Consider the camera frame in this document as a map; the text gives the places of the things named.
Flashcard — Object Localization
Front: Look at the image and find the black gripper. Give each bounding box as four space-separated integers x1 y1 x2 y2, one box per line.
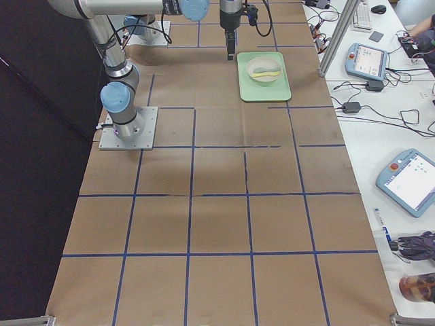
220 0 242 60

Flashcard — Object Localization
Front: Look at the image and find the white round plate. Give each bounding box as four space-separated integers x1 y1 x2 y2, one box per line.
246 56 282 83

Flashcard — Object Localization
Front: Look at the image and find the yellow plastic fork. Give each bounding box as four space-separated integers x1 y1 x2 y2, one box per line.
251 71 281 78

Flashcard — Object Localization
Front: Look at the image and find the light green tray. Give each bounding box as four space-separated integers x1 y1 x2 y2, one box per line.
237 52 292 102

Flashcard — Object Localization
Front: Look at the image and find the blue teach pendant far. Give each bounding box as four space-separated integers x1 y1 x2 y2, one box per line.
345 43 388 82

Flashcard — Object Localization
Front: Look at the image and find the blue teach pendant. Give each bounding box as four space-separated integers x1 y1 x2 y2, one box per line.
345 43 388 82
376 148 434 218

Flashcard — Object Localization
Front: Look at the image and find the white keyboard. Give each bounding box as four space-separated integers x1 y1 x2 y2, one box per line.
352 1 372 32

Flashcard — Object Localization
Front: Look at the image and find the black power adapter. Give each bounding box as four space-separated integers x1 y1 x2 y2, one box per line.
342 102 361 114
365 80 385 92

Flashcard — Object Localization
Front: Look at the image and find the black computer mouse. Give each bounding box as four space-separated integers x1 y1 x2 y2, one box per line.
370 5 387 14

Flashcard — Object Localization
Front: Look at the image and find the blue teach pendant near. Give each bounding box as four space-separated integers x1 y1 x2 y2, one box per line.
376 148 434 218

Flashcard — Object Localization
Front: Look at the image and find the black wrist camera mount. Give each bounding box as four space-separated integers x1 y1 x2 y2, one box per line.
245 4 258 26

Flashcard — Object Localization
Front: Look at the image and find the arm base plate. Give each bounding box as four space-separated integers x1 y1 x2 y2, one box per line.
99 107 158 150
126 20 171 47

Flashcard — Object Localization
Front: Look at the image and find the aluminium frame post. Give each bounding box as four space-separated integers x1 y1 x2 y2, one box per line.
317 0 360 77

